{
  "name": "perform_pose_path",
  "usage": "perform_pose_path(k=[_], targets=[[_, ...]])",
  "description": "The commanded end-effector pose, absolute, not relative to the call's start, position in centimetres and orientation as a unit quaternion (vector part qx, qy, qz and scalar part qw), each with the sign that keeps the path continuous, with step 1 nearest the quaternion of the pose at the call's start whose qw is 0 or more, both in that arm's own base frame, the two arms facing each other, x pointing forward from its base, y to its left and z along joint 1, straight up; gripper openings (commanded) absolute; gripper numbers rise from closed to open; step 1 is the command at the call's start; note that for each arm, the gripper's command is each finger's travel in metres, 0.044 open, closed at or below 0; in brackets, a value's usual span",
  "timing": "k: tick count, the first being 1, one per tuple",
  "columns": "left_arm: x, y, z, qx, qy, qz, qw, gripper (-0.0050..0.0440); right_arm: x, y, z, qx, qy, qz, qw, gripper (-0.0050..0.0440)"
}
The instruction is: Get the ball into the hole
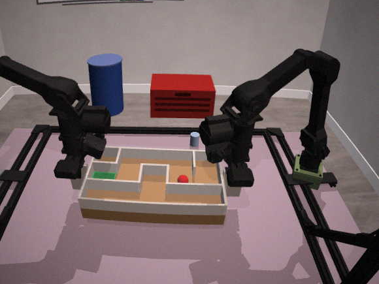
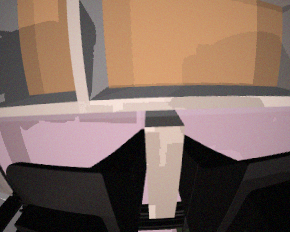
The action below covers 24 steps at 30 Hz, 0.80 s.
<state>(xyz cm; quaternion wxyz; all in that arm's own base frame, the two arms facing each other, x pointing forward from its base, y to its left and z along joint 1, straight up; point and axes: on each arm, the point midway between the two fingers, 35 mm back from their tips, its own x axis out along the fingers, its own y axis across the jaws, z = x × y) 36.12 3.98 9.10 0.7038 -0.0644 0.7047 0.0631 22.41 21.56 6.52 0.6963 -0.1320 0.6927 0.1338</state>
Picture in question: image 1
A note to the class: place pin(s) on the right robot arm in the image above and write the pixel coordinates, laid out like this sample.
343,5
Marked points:
252,97

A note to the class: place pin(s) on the wooden maze board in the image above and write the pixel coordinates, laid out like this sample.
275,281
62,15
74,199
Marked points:
154,184

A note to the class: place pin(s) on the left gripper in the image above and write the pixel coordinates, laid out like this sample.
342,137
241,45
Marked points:
67,168

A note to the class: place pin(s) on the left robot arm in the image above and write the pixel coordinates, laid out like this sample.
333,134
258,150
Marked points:
60,93

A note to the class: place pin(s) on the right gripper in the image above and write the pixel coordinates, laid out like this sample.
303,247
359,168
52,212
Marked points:
238,176

